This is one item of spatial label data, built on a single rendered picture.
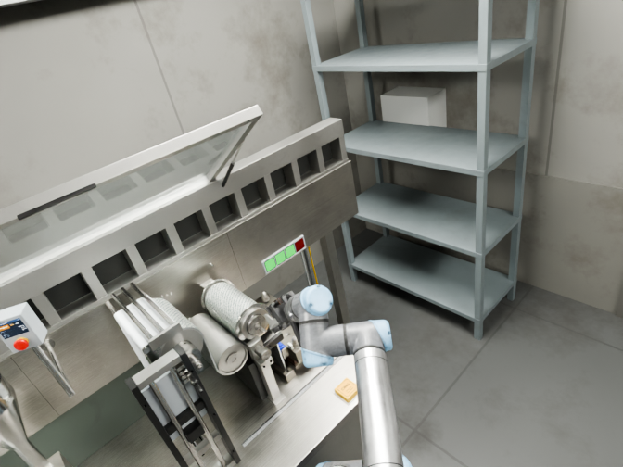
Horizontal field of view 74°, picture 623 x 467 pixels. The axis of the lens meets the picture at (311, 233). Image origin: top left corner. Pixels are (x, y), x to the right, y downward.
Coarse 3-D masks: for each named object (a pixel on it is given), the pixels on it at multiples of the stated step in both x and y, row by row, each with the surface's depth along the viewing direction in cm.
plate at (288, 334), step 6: (258, 300) 191; (270, 300) 189; (282, 330) 172; (288, 330) 170; (288, 336) 167; (282, 342) 165; (288, 342) 165; (288, 348) 162; (294, 348) 161; (294, 354) 161; (300, 354) 161; (300, 360) 162
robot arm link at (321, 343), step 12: (300, 324) 101; (312, 324) 99; (324, 324) 100; (300, 336) 101; (312, 336) 98; (324, 336) 98; (336, 336) 98; (300, 348) 100; (312, 348) 98; (324, 348) 98; (336, 348) 97; (312, 360) 97; (324, 360) 97
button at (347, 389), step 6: (348, 378) 158; (342, 384) 156; (348, 384) 155; (354, 384) 155; (336, 390) 154; (342, 390) 153; (348, 390) 153; (354, 390) 152; (342, 396) 152; (348, 396) 151; (354, 396) 153; (348, 402) 151
